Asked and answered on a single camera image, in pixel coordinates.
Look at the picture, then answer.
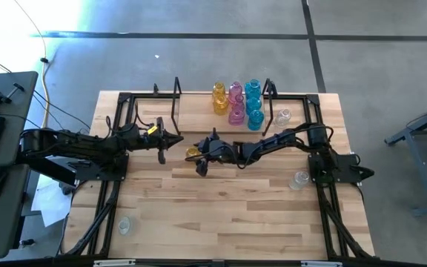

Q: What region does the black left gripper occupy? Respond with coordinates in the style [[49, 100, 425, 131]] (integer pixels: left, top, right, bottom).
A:
[[141, 117, 184, 165]]

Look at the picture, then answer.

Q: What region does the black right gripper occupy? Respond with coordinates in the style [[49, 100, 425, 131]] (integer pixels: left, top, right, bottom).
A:
[[194, 128, 236, 176]]

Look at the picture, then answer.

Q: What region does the wide yellow ribbed glass vase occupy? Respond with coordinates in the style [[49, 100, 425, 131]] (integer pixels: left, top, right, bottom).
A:
[[185, 145, 202, 159]]

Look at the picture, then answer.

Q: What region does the pink ribbed glass vase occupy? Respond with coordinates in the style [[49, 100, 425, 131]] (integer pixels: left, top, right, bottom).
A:
[[228, 107, 246, 127], [228, 81, 244, 103]]

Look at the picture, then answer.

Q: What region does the yellow bumpy glass vase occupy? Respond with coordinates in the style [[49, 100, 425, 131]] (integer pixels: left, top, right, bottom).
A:
[[212, 94, 231, 116]]

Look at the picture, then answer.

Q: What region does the blue diamond-pattern glass vase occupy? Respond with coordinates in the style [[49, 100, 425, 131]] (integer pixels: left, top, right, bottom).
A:
[[247, 110, 265, 131]]

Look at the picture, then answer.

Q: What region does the blue textured glass vase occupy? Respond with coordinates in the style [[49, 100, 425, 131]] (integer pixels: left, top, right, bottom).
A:
[[244, 79, 262, 99], [245, 96, 263, 114]]

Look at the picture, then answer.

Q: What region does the clear glass vase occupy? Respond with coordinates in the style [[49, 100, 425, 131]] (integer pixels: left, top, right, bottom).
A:
[[118, 216, 135, 237], [288, 170, 311, 191], [274, 108, 292, 128]]

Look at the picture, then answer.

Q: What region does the white paper sheet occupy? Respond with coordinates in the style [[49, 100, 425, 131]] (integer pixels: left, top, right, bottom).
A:
[[30, 174, 74, 228]]

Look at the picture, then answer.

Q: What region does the dark grey desk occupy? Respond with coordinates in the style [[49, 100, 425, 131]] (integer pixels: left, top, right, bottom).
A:
[[0, 70, 39, 261]]

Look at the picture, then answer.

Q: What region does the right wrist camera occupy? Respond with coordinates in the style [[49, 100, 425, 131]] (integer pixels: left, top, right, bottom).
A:
[[215, 143, 235, 161]]

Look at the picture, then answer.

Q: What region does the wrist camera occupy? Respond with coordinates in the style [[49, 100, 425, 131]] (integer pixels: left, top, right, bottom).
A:
[[215, 143, 235, 161], [142, 125, 159, 141]]

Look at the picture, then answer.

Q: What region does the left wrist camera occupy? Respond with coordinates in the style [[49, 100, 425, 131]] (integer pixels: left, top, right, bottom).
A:
[[142, 125, 159, 141]]

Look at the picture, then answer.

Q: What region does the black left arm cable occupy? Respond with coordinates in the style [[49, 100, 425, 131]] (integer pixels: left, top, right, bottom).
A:
[[105, 99, 142, 134]]

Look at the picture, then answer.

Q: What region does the black aluminium rig frame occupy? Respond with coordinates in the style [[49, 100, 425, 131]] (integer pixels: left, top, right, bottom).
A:
[[56, 91, 376, 260]]

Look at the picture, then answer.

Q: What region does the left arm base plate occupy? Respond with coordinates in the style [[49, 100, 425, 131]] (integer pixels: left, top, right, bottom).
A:
[[67, 152, 130, 183]]

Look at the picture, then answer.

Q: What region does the black floor cable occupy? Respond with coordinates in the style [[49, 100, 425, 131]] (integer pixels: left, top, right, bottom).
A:
[[31, 88, 92, 131]]

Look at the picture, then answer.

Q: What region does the white bracket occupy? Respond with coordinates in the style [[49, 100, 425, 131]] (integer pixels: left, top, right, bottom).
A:
[[300, 260, 343, 267], [93, 259, 136, 267]]

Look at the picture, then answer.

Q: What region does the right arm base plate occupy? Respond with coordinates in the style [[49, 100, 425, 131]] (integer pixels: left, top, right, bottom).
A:
[[308, 154, 376, 185]]

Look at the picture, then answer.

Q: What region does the yellow cable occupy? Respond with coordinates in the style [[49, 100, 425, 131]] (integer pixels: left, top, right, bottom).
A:
[[13, 0, 51, 129]]

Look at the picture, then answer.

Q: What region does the grey metal table frame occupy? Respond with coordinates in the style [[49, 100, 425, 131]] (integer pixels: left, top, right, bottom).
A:
[[383, 96, 427, 218]]

